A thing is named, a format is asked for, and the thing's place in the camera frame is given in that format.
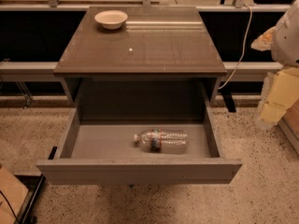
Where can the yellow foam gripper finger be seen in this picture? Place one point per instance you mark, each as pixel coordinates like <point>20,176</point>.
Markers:
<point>280,91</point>
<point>264,41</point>

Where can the clear plastic water bottle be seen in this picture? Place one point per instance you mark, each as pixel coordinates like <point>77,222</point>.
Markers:
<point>163,141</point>

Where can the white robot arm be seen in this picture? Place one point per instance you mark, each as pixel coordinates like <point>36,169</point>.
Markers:
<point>285,42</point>

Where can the grey cabinet with counter top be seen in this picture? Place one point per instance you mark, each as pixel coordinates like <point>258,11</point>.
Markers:
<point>161,64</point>

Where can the open grey top drawer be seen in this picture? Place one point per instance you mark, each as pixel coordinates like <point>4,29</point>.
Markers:
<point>105,154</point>

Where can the cardboard box at right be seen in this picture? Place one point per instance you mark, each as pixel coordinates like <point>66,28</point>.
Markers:
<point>289,124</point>

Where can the white paper bowl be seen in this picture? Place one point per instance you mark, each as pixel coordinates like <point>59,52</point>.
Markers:
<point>111,19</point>

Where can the brown board at bottom left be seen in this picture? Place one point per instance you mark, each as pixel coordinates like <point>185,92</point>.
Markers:
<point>12,198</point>

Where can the grey rail barrier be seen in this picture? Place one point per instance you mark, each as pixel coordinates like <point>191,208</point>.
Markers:
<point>43,71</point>

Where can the black tray frame bottom left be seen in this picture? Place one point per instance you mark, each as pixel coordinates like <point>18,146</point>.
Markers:
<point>35,184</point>

